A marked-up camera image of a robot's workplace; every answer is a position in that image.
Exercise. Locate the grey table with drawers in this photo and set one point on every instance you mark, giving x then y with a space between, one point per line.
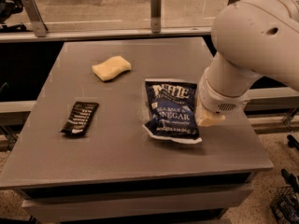
116 169

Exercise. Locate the blue kettle chip bag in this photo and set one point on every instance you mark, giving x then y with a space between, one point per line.
172 106

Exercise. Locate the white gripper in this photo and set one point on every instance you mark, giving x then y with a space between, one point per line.
215 101

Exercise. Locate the left metal railing bracket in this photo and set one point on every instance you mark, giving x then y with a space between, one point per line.
38 26

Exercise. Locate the yellow sponge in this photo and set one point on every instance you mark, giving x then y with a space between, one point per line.
111 68

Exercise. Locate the black rxbar chocolate wrapper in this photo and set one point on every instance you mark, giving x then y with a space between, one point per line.
80 118

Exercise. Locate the black wire basket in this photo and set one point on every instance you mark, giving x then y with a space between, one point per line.
284 206

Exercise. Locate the middle metal railing bracket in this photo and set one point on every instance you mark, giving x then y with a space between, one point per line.
155 15

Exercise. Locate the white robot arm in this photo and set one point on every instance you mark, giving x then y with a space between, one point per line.
253 39

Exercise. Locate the black office chair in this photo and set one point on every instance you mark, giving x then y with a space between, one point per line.
8 8

